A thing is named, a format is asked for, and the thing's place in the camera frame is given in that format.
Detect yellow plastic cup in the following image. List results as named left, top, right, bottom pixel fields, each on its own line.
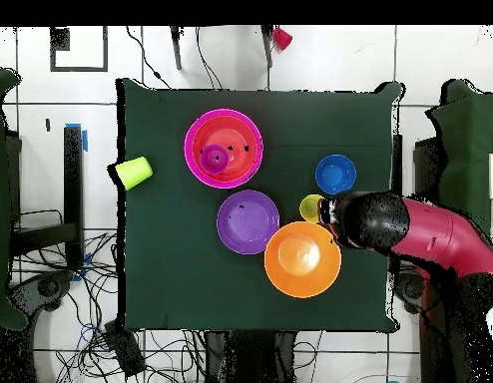
left=298, top=193, right=325, bottom=223

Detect large orange plastic bowl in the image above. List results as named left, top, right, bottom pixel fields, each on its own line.
left=263, top=220, right=342, bottom=299

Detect purple plastic bowl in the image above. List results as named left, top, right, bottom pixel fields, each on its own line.
left=216, top=189, right=280, bottom=255

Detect red plastic bowl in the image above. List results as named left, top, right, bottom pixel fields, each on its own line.
left=191, top=116, right=258, bottom=183

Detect purple plastic cup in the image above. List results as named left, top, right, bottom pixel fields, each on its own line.
left=199, top=143, right=232, bottom=176

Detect large pink plastic bowl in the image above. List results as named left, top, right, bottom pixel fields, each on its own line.
left=184, top=108, right=264, bottom=190

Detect small blue plastic bowl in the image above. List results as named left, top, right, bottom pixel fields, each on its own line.
left=314, top=154, right=358, bottom=196

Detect black metal stand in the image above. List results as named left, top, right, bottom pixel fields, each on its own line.
left=8, top=126, right=85, bottom=269
left=390, top=134, right=404, bottom=196

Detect dark green table cloth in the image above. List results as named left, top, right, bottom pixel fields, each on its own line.
left=116, top=77, right=403, bottom=333

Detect black tripod leg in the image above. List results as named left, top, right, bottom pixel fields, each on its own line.
left=170, top=25, right=185, bottom=71
left=260, top=25, right=274, bottom=69

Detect red plastic cup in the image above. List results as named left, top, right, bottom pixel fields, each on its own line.
left=272, top=26, right=294, bottom=52

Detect lime green plastic cup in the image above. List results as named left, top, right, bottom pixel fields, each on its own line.
left=114, top=156, right=154, bottom=191

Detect black power strip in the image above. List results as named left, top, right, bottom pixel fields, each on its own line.
left=103, top=320, right=147, bottom=378

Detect blue tape strip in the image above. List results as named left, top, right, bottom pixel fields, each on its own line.
left=65, top=123, right=89, bottom=153

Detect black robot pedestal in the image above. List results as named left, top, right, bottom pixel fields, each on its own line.
left=204, top=330, right=298, bottom=383

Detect thin black cable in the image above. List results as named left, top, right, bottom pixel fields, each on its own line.
left=195, top=25, right=225, bottom=91

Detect black cable with plug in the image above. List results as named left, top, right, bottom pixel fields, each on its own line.
left=125, top=25, right=173, bottom=90

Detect tangle of cables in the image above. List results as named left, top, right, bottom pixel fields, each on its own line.
left=10, top=208, right=208, bottom=383

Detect black square floor frame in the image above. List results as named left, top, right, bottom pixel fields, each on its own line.
left=49, top=25, right=109, bottom=73

